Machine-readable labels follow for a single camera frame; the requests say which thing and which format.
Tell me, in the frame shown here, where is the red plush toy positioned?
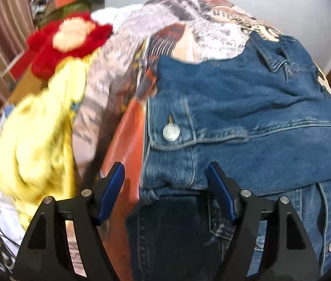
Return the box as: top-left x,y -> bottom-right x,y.
10,13 -> 113,81

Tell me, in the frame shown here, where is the yellow cloth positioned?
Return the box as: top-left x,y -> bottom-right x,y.
0,52 -> 97,229

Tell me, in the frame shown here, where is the brown cardboard box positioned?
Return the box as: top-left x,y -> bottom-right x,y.
7,66 -> 48,105

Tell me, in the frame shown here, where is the white cloth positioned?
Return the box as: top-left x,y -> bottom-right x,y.
90,4 -> 144,28

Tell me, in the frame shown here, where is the patterned printed bed cover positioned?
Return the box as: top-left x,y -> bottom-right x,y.
66,0 -> 331,281

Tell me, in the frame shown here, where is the green storage bag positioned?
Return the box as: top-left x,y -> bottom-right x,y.
33,0 -> 92,29

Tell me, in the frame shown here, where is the blue denim jacket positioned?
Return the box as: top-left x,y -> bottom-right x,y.
127,32 -> 331,280

